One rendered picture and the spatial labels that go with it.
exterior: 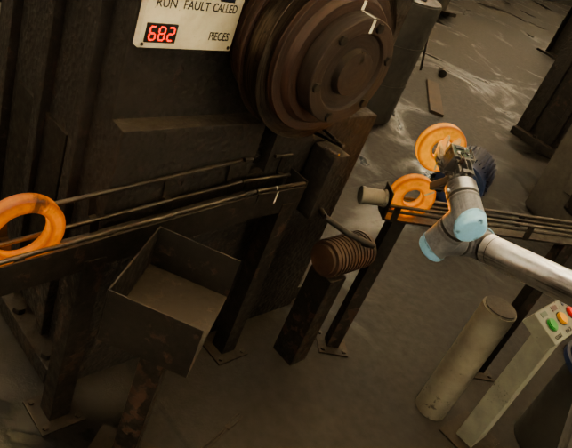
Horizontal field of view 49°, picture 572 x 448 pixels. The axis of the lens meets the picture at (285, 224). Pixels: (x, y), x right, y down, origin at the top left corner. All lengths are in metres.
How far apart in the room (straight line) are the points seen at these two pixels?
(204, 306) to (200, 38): 0.62
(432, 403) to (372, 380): 0.23
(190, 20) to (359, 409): 1.44
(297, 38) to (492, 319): 1.14
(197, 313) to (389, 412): 1.10
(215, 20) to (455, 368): 1.41
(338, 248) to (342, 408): 0.59
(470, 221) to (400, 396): 0.93
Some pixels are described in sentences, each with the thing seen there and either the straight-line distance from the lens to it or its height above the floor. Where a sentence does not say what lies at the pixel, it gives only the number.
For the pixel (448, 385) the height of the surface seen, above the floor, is 0.18.
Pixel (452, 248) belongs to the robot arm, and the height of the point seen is 0.75.
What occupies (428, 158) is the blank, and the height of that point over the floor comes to 0.87.
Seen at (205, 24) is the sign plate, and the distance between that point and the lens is 1.53.
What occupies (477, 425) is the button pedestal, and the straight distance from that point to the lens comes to 2.40.
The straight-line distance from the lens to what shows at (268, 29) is 1.49.
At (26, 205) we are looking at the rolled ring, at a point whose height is 0.76.
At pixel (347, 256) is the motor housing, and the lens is 2.02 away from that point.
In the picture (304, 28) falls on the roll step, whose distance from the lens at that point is 1.50.
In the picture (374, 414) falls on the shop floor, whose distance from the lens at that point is 2.33.
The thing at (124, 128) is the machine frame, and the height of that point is 0.87.
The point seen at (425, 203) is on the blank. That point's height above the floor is 0.70.
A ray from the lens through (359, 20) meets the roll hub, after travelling 1.53.
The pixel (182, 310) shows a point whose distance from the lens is 1.46.
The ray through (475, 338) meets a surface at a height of 0.40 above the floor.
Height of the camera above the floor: 1.57
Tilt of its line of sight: 31 degrees down
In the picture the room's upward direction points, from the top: 23 degrees clockwise
